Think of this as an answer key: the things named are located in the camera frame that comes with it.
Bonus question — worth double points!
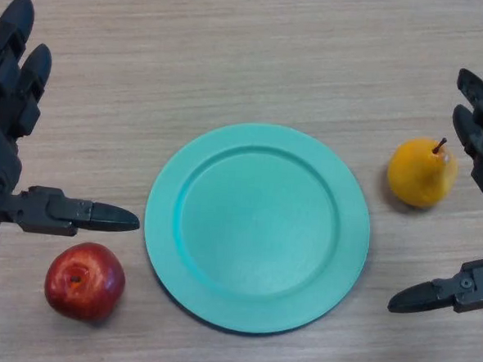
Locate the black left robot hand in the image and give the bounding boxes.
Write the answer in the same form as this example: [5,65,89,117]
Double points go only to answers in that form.
[0,0,154,261]

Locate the green round plate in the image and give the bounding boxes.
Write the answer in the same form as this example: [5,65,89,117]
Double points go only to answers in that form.
[138,116,377,344]

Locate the yellow pear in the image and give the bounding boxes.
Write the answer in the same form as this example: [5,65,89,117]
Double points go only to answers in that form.
[385,133,462,210]

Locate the red apple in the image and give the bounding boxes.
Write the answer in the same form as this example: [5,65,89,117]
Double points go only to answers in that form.
[42,239,129,325]

